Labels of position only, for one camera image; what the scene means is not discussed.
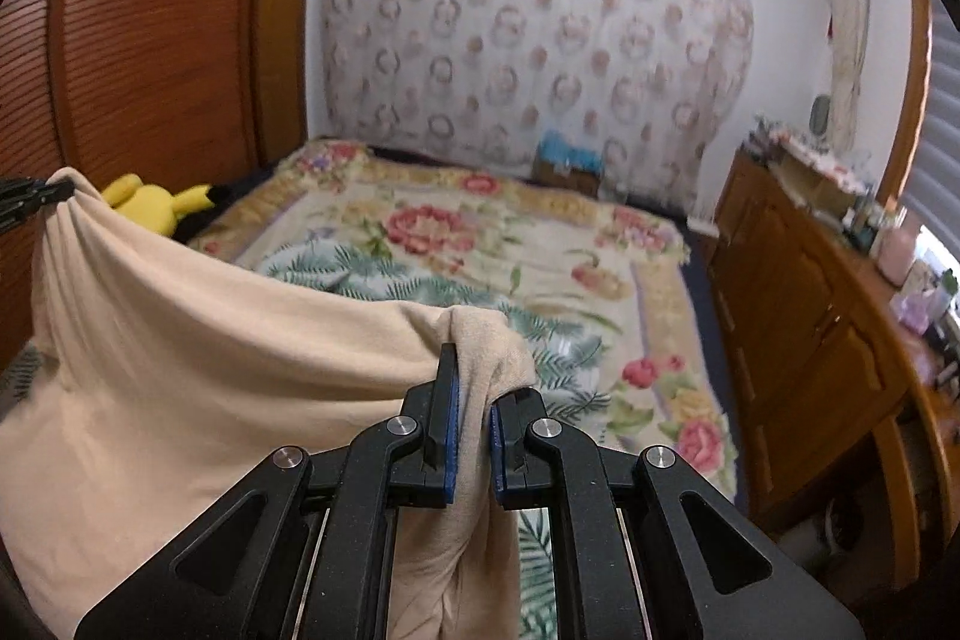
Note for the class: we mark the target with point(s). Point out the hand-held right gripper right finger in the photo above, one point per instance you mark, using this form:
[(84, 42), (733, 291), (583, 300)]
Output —
[(496, 460)]

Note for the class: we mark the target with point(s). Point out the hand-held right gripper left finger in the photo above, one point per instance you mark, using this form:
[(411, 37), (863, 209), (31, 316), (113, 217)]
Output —
[(448, 452)]

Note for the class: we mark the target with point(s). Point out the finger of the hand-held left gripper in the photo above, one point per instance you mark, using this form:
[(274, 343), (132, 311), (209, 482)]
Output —
[(30, 187), (19, 212)]

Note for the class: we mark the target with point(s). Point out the pink printed t-shirt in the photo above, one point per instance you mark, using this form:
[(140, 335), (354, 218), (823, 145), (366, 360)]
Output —
[(187, 347)]

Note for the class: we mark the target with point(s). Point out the yellow plush toy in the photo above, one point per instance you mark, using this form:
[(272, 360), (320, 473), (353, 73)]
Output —
[(154, 209)]

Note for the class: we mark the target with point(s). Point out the green leaf print sheet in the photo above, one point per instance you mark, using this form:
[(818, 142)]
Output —
[(555, 347)]

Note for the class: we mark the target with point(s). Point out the wooden slatted wardrobe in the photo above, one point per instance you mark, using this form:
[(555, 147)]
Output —
[(150, 48)]

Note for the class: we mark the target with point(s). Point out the brown box with blue contents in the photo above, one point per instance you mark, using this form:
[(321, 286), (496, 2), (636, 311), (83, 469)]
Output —
[(566, 156)]

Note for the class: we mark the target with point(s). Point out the wooden cabinet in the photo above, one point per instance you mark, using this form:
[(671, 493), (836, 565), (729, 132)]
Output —
[(787, 310)]

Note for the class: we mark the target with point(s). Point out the cardboard box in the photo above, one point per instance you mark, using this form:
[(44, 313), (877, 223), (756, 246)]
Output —
[(817, 190)]

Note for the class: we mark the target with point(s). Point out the floral cloth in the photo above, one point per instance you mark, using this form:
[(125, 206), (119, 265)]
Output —
[(817, 156)]

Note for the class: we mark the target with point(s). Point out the purple tissue pack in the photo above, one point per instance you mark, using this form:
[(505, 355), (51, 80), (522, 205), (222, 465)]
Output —
[(915, 306)]

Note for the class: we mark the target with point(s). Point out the pink jug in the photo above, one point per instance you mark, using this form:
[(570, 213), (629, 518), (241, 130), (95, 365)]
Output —
[(898, 250)]

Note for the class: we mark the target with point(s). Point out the small grey desk fan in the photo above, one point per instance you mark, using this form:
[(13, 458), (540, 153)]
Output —
[(821, 115)]

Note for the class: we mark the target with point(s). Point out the green capped bottle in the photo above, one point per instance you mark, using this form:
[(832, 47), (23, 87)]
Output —
[(949, 284)]

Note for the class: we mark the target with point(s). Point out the grey window blind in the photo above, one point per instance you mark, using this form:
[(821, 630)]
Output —
[(941, 160)]

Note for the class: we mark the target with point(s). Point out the cream tied window curtain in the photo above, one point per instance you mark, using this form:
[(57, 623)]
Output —
[(847, 48)]

